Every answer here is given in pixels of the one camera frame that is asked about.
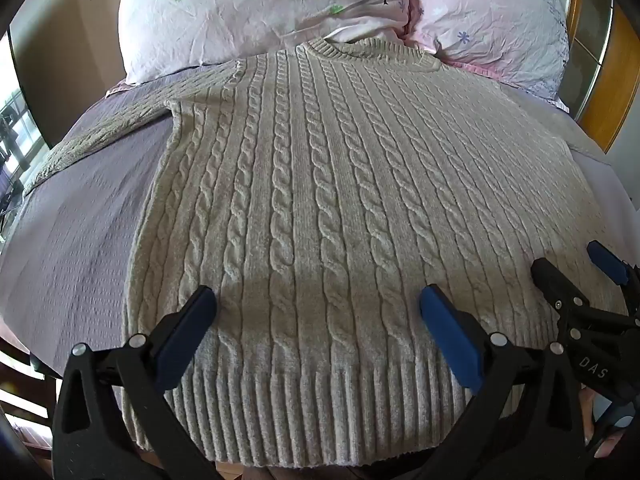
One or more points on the person's right hand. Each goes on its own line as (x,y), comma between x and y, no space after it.
(589,412)

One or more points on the white floral pillow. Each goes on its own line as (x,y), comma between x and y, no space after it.
(250,5)

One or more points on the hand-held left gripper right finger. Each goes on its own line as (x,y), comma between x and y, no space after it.
(450,329)

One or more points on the window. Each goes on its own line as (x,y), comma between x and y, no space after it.
(11,150)

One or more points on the lavender bed sheet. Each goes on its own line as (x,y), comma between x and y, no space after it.
(75,240)

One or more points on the wooden headboard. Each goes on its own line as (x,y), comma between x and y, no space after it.
(602,60)

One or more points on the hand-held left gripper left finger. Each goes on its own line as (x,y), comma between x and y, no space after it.
(186,329)

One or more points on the pink floral pillow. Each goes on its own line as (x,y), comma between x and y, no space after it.
(492,15)

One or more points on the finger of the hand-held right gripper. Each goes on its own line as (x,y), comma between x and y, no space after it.
(607,261)
(549,280)

